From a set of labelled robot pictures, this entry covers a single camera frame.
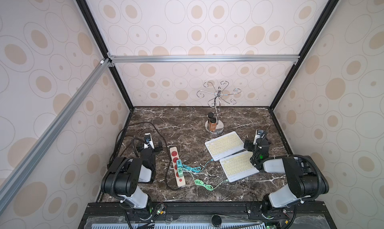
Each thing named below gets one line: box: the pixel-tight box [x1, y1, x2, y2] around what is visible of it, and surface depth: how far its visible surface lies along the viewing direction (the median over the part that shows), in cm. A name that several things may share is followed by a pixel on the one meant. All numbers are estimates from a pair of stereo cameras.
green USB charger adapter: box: [177, 167, 184, 177], surface depth 81 cm
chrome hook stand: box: [196, 80, 242, 134], surface depth 85 cm
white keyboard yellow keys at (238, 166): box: [219, 150, 260, 183], surface depth 89 cm
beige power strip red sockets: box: [169, 146, 186, 188], surface depth 89 cm
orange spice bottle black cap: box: [209, 117, 217, 133], surface depth 99 cm
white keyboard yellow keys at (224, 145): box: [204, 131, 245, 161], surface depth 99 cm
